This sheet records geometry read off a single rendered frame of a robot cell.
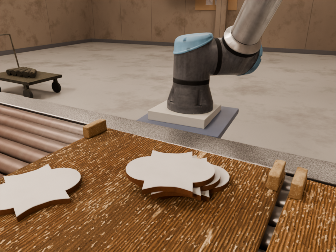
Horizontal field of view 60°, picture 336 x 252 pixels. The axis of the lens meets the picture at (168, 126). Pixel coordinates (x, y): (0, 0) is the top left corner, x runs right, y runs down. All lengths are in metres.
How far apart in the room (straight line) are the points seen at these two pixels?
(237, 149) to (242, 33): 0.36
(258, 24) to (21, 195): 0.67
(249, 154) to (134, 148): 0.24
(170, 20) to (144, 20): 0.94
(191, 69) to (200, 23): 8.80
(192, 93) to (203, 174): 0.47
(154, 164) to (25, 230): 0.20
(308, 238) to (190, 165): 0.19
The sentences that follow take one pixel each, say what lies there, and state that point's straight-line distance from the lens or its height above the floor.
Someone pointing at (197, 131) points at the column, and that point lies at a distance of 0.84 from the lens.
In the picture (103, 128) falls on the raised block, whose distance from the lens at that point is 0.68.
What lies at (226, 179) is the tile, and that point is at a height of 0.95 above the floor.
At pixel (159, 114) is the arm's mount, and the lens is 0.90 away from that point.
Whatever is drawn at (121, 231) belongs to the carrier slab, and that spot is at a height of 0.94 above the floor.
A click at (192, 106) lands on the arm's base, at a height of 0.92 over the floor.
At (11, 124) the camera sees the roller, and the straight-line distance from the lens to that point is 0.88.
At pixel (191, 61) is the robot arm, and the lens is 0.87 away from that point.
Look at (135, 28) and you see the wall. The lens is 10.66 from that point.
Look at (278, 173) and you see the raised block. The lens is 0.48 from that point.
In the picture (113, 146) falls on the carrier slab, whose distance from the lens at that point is 0.61.
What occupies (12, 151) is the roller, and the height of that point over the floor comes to 0.91.
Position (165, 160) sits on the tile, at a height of 0.97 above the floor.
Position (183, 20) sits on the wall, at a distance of 9.86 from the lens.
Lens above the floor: 1.20
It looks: 22 degrees down
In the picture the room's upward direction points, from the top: straight up
